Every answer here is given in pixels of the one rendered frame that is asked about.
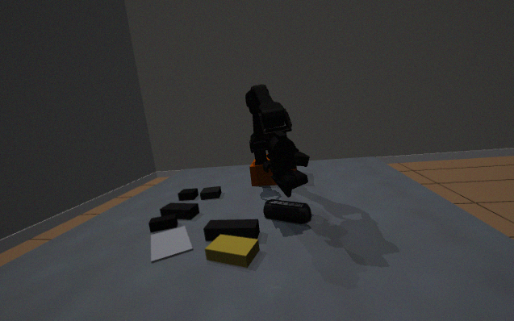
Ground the yellow rectangular block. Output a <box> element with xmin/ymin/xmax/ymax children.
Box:
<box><xmin>205</xmin><ymin>235</ymin><xmax>260</xmax><ymax>268</ymax></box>

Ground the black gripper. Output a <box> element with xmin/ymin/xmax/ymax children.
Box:
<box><xmin>263</xmin><ymin>153</ymin><xmax>308</xmax><ymax>197</ymax></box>

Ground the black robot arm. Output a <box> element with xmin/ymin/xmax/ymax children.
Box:
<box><xmin>245</xmin><ymin>84</ymin><xmax>310</xmax><ymax>169</ymax></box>

